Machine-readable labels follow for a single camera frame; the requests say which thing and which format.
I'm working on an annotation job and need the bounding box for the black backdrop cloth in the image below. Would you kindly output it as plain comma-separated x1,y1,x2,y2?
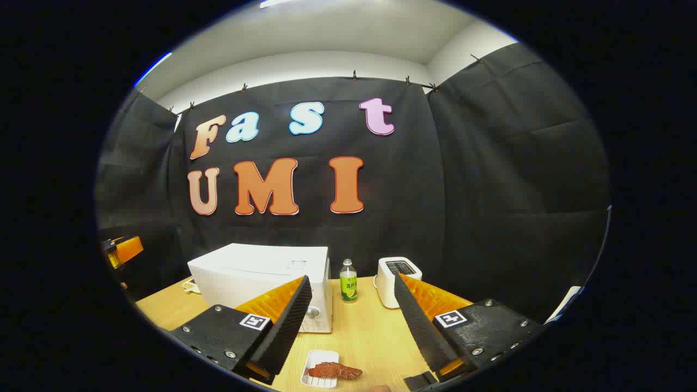
95,42,610,327

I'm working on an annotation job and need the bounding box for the green label drink bottle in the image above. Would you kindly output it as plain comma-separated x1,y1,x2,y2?
340,259,358,303

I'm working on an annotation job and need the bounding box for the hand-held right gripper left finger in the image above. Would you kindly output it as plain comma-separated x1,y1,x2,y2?
169,275,314,386

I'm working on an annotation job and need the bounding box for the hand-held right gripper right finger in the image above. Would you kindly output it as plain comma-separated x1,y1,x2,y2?
393,272,545,382

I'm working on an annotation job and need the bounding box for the white microwave oven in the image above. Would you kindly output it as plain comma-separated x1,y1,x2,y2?
187,243,333,334

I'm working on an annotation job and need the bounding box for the white ribbed food tray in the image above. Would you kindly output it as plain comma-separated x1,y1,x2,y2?
301,350,340,389

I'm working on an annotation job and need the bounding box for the white toaster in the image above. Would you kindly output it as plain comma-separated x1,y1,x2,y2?
374,256,423,309

